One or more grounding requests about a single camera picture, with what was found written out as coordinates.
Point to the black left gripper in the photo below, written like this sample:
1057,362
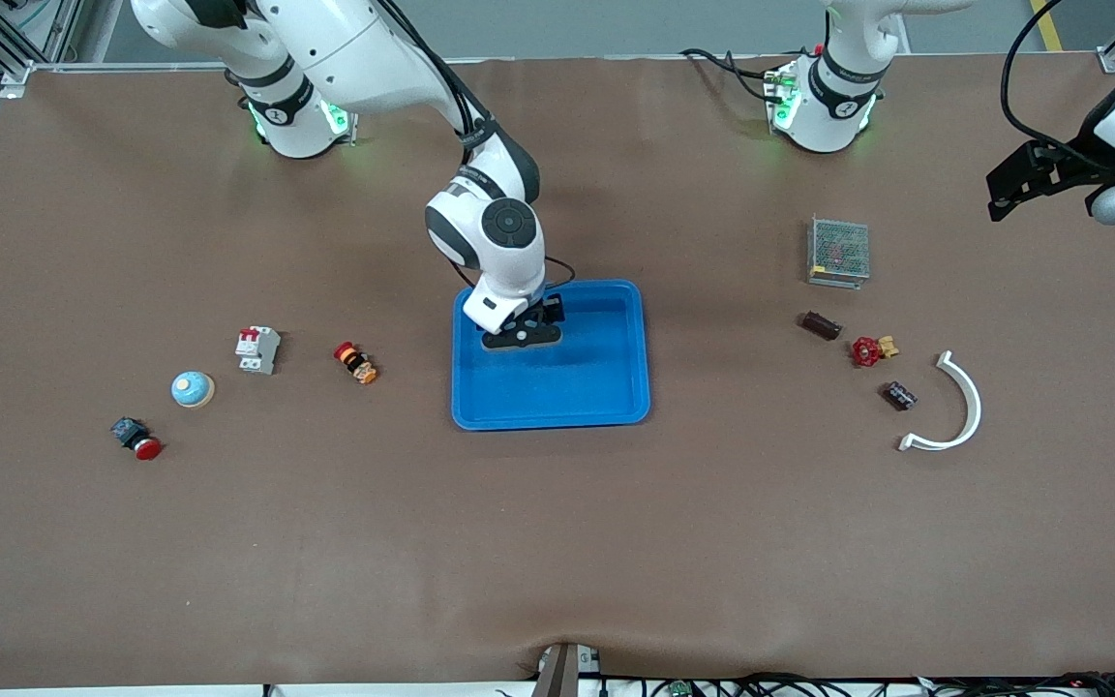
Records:
1078,168

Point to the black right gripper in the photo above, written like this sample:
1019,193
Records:
550,312

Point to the black cylindrical capacitor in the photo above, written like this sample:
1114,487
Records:
821,325
899,395

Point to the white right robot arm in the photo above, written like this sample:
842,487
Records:
345,48

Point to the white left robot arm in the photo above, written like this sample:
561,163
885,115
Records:
828,106

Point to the blue plastic tray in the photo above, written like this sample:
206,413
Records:
567,407

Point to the metal mesh power supply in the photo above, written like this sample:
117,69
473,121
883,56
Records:
839,252

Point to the brown table mat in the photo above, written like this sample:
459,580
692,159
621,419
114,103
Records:
557,542

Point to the white circuit breaker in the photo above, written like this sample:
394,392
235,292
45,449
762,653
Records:
256,349

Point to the small green connector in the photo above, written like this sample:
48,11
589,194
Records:
679,688

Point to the red mushroom push button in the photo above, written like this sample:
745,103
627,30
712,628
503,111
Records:
136,438

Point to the orange black emergency switch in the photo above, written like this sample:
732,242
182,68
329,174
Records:
356,363

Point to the white curved plastic bracket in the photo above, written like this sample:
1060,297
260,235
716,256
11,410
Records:
976,407

